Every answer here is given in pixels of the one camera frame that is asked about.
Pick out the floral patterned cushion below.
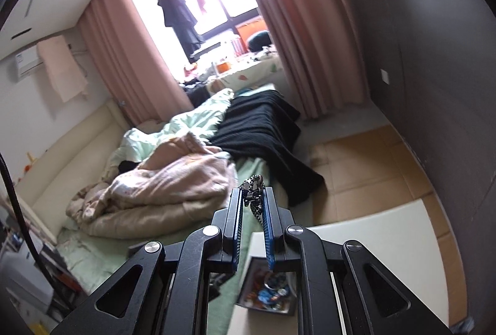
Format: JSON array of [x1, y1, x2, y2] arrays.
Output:
[[206, 53, 282, 93]]

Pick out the green bed sheet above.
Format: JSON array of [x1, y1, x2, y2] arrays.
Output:
[[55, 86, 292, 335]]

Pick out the black knitted blanket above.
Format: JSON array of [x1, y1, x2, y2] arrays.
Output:
[[209, 90, 324, 207]]

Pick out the black cable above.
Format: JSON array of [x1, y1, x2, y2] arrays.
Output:
[[0, 151, 75, 311]]

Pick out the pink cloth on conditioner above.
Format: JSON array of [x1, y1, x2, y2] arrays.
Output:
[[36, 35, 88, 103]]

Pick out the black hanging garment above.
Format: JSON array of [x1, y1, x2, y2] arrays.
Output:
[[157, 0, 204, 62]]

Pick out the white wall socket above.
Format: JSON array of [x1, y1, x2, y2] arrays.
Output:
[[380, 69, 390, 85]]

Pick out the cardboard floor sheets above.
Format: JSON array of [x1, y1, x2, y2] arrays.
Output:
[[309, 125, 468, 325]]

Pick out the black jewelry box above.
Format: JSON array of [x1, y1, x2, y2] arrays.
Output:
[[236, 232, 297, 316]]

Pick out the blue braided cord bracelet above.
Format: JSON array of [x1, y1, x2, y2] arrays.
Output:
[[255, 274, 292, 308]]

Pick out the beige pink comforter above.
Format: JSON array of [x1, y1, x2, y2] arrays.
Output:
[[66, 132, 238, 239]]

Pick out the silver ball chain necklace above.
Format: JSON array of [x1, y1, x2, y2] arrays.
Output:
[[238, 173, 268, 227]]

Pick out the pink curtain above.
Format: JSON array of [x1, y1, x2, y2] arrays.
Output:
[[76, 0, 369, 127]]

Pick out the white air conditioner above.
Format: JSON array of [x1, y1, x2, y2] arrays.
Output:
[[15, 46, 43, 81]]

